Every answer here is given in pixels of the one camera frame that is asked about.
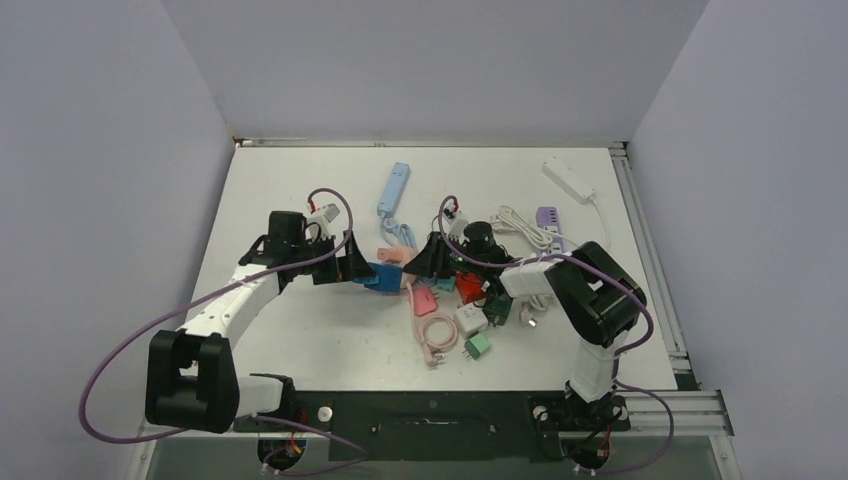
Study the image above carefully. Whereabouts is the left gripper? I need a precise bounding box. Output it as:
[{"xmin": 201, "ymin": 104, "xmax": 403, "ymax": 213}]
[{"xmin": 290, "ymin": 230, "xmax": 374, "ymax": 285}]

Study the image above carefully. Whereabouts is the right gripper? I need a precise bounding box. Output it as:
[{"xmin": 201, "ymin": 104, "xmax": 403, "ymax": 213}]
[{"xmin": 407, "ymin": 231, "xmax": 485, "ymax": 279}]

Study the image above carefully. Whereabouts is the blue adapter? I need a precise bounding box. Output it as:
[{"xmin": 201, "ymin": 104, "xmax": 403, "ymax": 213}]
[{"xmin": 354, "ymin": 262, "xmax": 405, "ymax": 294}]

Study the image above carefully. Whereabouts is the red pink plug adapter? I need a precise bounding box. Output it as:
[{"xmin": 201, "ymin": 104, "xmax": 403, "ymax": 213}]
[{"xmin": 455, "ymin": 273, "xmax": 486, "ymax": 305}]

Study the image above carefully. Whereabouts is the white wall adapter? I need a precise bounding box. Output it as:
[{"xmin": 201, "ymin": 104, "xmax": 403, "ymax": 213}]
[{"xmin": 453, "ymin": 303, "xmax": 489, "ymax": 338}]

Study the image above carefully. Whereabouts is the dark green cube socket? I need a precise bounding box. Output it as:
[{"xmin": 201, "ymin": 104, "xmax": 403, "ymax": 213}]
[{"xmin": 482, "ymin": 295, "xmax": 513, "ymax": 326}]

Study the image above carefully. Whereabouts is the pink cable coil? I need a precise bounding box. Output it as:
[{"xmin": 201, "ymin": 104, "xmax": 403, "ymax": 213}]
[{"xmin": 405, "ymin": 283, "xmax": 461, "ymax": 370}]

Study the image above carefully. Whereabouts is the light blue power strip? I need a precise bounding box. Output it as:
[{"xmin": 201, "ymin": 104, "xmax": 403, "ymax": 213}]
[{"xmin": 376, "ymin": 162, "xmax": 411, "ymax": 218}]

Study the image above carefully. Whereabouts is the light green charger plug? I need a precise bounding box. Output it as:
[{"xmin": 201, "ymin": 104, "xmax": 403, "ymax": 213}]
[{"xmin": 463, "ymin": 333, "xmax": 491, "ymax": 361}]

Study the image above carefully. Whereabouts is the white cord of purple strip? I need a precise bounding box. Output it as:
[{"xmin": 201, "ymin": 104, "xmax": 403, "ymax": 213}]
[{"xmin": 517, "ymin": 296, "xmax": 554, "ymax": 329}]

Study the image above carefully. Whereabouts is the purple USB power strip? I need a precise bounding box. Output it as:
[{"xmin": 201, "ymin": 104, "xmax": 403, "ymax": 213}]
[{"xmin": 535, "ymin": 206, "xmax": 566, "ymax": 254}]

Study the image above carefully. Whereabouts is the white power strip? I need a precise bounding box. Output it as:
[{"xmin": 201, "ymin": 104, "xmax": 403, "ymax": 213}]
[{"xmin": 541, "ymin": 160, "xmax": 595, "ymax": 205}]

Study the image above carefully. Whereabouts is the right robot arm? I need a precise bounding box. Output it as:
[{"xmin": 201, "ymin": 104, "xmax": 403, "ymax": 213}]
[{"xmin": 403, "ymin": 221, "xmax": 647, "ymax": 428}]

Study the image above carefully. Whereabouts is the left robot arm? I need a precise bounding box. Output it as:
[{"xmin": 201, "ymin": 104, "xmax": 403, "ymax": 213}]
[{"xmin": 145, "ymin": 204, "xmax": 376, "ymax": 433}]

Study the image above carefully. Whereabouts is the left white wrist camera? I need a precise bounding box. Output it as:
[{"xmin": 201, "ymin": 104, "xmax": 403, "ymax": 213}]
[{"xmin": 307, "ymin": 203, "xmax": 340, "ymax": 228}]

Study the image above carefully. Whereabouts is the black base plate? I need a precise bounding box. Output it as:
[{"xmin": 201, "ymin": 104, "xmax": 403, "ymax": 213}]
[{"xmin": 275, "ymin": 390, "xmax": 631, "ymax": 462}]

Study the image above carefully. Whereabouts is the aluminium table frame rail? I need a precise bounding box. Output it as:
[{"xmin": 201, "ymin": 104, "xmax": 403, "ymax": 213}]
[{"xmin": 609, "ymin": 142, "xmax": 733, "ymax": 437}]

